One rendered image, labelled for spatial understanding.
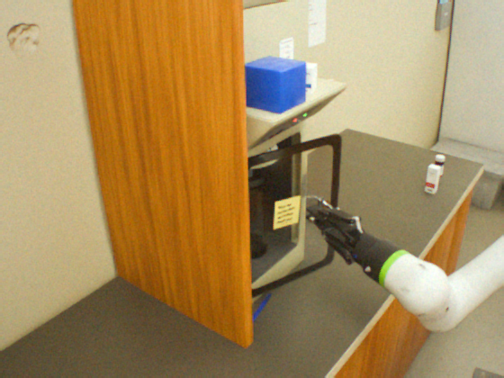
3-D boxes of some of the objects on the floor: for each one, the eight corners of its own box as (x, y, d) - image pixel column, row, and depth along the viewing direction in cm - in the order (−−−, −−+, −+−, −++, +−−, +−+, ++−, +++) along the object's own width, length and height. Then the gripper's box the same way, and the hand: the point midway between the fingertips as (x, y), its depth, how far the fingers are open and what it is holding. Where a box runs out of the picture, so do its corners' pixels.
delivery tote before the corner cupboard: (419, 190, 381) (424, 153, 365) (437, 172, 409) (443, 136, 393) (492, 215, 346) (501, 174, 331) (507, 193, 374) (516, 155, 359)
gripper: (383, 275, 115) (319, 230, 133) (391, 223, 108) (322, 181, 126) (360, 287, 111) (297, 239, 129) (366, 234, 104) (299, 189, 122)
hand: (319, 217), depth 125 cm, fingers closed, pressing on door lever
